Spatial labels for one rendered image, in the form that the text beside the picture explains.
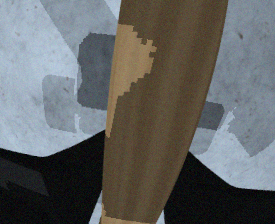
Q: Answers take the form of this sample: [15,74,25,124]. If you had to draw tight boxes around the brown wooden rail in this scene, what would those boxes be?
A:
[101,0,229,224]

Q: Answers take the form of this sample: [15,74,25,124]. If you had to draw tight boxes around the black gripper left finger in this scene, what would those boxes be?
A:
[0,129,105,224]

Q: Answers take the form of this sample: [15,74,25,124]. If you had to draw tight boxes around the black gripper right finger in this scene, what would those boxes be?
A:
[164,151,275,224]

